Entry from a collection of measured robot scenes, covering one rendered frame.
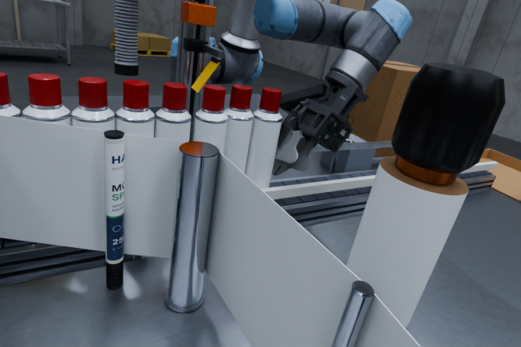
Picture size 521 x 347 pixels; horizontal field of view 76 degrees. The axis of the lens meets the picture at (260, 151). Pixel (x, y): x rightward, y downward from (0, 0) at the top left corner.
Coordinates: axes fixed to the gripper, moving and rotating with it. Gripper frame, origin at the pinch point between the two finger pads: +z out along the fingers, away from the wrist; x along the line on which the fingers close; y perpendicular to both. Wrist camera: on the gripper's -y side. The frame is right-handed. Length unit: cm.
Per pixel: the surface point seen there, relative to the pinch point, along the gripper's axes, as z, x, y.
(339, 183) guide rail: -4.4, 12.3, 4.9
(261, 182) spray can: 3.2, -3.5, 3.3
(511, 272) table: -9.4, 37.1, 29.2
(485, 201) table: -23, 60, 10
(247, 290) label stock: 7.5, -19.1, 28.2
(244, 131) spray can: -2.8, -12.0, 2.4
